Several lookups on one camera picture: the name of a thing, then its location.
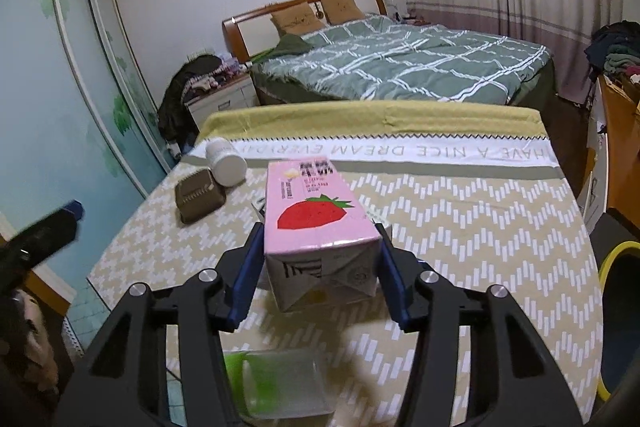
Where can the wooden bed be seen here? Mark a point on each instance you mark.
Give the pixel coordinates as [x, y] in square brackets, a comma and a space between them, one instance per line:
[535, 84]

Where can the patterned tablecloth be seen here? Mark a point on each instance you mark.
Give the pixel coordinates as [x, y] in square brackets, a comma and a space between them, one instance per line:
[475, 232]

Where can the green plaid duvet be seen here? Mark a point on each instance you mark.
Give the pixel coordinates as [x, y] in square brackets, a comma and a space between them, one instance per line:
[400, 62]

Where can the dark brown case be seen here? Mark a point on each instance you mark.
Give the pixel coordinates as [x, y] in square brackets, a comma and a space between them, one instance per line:
[200, 197]

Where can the pile of clothes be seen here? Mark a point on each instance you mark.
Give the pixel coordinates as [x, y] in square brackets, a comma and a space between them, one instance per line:
[612, 52]

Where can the white plastic bottle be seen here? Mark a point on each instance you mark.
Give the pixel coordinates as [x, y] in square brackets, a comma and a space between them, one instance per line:
[227, 164]

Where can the pink strawberry milk carton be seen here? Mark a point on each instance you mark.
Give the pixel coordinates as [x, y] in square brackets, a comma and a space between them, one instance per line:
[315, 217]

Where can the clear container with green lid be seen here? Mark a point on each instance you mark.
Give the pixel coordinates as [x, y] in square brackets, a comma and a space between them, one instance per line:
[280, 382]

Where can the dark green cloth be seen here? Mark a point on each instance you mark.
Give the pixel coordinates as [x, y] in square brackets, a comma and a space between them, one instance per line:
[290, 46]

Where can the white nightstand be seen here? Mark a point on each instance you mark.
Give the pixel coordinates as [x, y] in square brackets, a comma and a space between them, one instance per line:
[225, 99]

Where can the wooden cabinet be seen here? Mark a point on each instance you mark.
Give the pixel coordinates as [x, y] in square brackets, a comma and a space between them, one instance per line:
[620, 157]

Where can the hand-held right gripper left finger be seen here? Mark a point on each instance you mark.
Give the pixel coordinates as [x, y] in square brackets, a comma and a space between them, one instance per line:
[245, 282]

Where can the blue bin with yellow rim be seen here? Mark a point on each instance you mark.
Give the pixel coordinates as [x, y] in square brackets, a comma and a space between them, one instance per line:
[625, 307]

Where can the dark jacket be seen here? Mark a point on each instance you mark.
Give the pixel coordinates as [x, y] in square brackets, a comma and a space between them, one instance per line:
[180, 107]

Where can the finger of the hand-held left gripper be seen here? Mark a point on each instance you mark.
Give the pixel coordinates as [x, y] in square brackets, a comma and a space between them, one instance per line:
[45, 232]

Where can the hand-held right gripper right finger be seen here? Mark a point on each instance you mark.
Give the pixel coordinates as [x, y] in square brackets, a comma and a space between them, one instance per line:
[395, 282]

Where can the sliding wardrobe doors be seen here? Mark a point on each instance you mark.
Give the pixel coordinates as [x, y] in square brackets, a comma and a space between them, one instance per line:
[60, 82]

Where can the brown embroidered pillow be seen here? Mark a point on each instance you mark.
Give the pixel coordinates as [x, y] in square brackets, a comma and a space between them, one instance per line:
[342, 9]
[297, 19]

